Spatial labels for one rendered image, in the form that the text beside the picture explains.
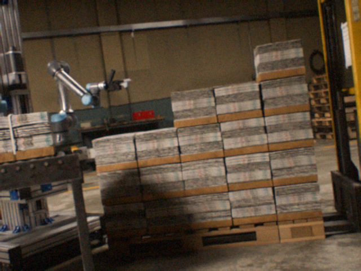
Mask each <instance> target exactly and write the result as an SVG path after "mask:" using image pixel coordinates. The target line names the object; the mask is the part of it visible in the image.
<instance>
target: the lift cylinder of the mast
mask: <svg viewBox="0 0 361 271"><path fill-rule="evenodd" d="M342 95H347V90H345V91H338V92H337V96H336V97H337V106H338V110H336V116H337V121H338V131H339V136H340V145H341V154H342V163H343V169H344V174H345V175H347V176H348V177H350V178H351V179H353V178H352V172H351V163H350V154H349V140H348V135H347V125H346V116H345V115H346V111H345V110H343V107H342V98H341V96H342Z"/></svg>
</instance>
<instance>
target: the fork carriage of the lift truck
mask: <svg viewBox="0 0 361 271"><path fill-rule="evenodd" d="M330 173H331V181H332V191H333V200H334V209H335V210H336V211H340V212H341V213H342V214H343V218H344V219H345V220H349V221H350V222H351V223H352V226H353V228H354V229H355V230H356V231H358V232H359V233H360V232H361V184H359V183H358V182H356V181H354V180H353V179H351V178H350V177H348V176H347V175H345V174H343V173H341V172H339V171H337V170H336V171H330Z"/></svg>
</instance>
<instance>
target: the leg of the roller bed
mask: <svg viewBox="0 0 361 271"><path fill-rule="evenodd" d="M71 184H72V191H73V202H74V209H75V213H76V221H77V228H78V235H79V239H80V246H81V253H82V261H83V267H84V271H95V270H94V264H93V257H92V252H91V242H90V234H89V227H88V223H87V216H86V209H85V201H84V197H83V190H82V183H81V178H77V179H73V180H71Z"/></svg>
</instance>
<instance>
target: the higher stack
mask: <svg viewBox="0 0 361 271"><path fill-rule="evenodd" d="M302 50H303V49H302V41H301V40H293V41H286V42H279V43H272V44H268V45H259V46H256V49H255V51H254V65H255V70H256V77H258V75H260V73H267V72H274V71H282V70H286V69H293V68H301V67H304V66H305V65H306V64H305V60H304V56H303V53H302V52H303V51H302ZM302 75H304V74H302ZM302 75H295V76H288V77H281V78H273V79H269V80H261V81H260V82H258V89H259V98H260V105H261V109H262V110H265V109H270V108H278V107H286V106H293V105H298V104H306V103H309V95H308V88H307V84H306V78H305V76H302ZM309 113H310V112H307V111H300V112H291V113H284V114H279V115H271V116H263V118H264V128H265V133H266V134H267V140H268V146H269V145H270V144H275V143H284V142H293V141H302V140H308V139H313V136H312V126H311V120H310V114H309ZM268 153H269V159H270V165H271V166H270V168H271V172H270V173H271V178H272V179H273V180H275V179H281V178H290V177H299V176H308V175H313V174H317V170H316V169H317V167H316V160H315V155H314V149H313V147H312V146H309V147H299V148H290V149H285V150H275V151H268ZM272 194H273V198H274V205H275V211H276V214H277V215H278V214H284V213H294V212H304V211H321V205H320V204H321V202H320V186H319V182H318V181H313V182H304V183H295V184H290V185H281V186H272ZM323 224H324V223H323V218H322V216H320V217H310V218H299V219H294V220H284V221H278V220H277V221H276V225H278V228H279V236H280V243H284V242H295V241H306V240H313V239H324V238H325V232H324V225H323Z"/></svg>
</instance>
